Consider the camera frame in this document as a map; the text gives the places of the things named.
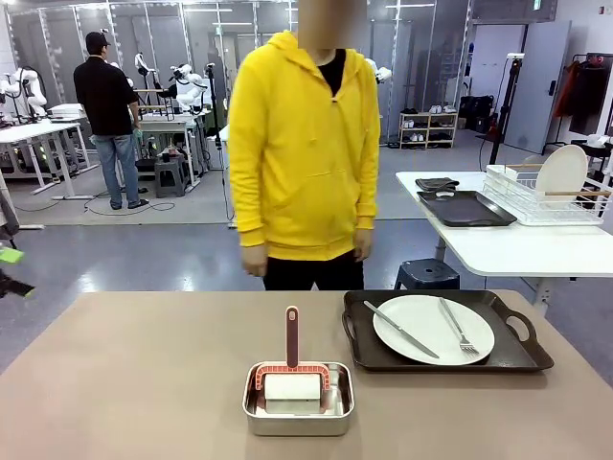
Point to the person's right forearm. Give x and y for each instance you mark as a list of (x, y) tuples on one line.
[(246, 211)]

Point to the person's left forearm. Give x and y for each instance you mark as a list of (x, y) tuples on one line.
[(368, 196)]

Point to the silver table knife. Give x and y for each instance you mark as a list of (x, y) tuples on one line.
[(397, 328)]

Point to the silver fork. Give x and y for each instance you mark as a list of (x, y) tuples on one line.
[(455, 323)]

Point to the white workbench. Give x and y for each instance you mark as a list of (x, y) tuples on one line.
[(38, 144)]

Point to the dark folded cloth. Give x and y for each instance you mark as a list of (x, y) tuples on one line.
[(437, 184)]

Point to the black suitcases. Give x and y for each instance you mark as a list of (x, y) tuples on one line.
[(476, 112)]

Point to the grey plastic stool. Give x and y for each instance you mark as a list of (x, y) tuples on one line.
[(169, 177)]

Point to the white side table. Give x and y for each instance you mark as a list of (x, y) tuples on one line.
[(517, 249)]

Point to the large white plate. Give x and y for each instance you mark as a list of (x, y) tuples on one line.
[(421, 321)]

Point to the person's right hand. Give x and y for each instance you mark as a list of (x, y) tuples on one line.
[(254, 261)]

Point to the small white pad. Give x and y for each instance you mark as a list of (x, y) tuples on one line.
[(445, 194)]

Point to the black tripod stand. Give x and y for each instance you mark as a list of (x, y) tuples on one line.
[(507, 105)]

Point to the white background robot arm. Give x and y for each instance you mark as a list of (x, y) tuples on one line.
[(189, 86), (26, 86), (380, 72)]

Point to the person in yellow hoodie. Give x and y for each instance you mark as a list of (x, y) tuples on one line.
[(301, 144)]

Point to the dark blue plastic stool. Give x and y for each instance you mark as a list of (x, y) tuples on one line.
[(426, 273)]

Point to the black utility cart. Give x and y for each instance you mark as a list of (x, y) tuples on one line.
[(596, 144)]

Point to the grey hanging cloth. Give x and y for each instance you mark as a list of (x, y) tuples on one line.
[(6, 211)]

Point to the white dinner plate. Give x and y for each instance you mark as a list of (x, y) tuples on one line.
[(562, 167)]

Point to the rectangular metal container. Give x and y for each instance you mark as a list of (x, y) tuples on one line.
[(297, 426)]

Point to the red jacket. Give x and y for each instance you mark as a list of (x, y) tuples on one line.
[(567, 91)]

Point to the man in black shirt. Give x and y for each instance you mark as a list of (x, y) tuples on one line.
[(103, 96)]

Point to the white desk with frame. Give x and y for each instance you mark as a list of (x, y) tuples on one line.
[(167, 127)]

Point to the dark flat serving tray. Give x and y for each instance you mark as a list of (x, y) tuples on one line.
[(469, 208)]

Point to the wooden shoe rack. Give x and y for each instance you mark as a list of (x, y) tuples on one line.
[(428, 129)]

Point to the person's left hand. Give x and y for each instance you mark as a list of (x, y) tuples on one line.
[(364, 245)]

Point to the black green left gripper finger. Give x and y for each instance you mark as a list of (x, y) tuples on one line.
[(10, 255), (19, 287)]

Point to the black hanging coat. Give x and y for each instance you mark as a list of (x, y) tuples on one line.
[(591, 100)]

